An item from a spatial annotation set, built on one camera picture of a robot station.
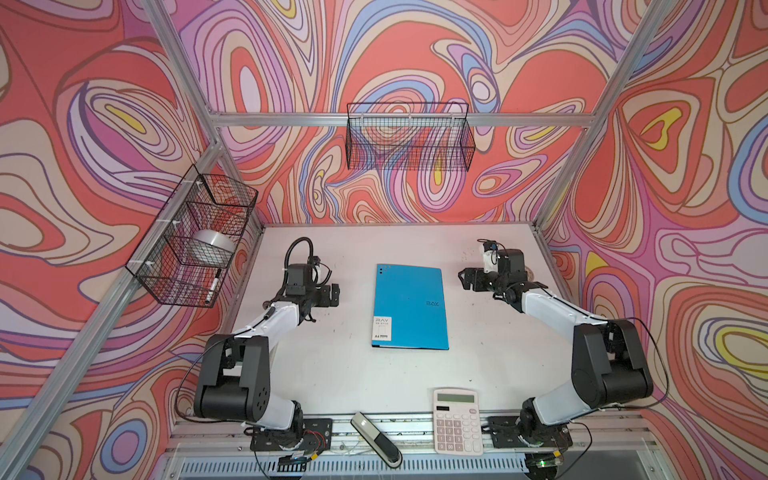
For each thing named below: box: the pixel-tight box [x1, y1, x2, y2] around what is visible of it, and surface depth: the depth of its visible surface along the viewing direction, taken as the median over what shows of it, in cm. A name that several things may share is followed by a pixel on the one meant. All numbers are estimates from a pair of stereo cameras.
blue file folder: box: [371, 263, 450, 350], surface depth 97 cm
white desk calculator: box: [433, 388, 483, 456], surface depth 75 cm
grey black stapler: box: [350, 411, 403, 469], surface depth 72 cm
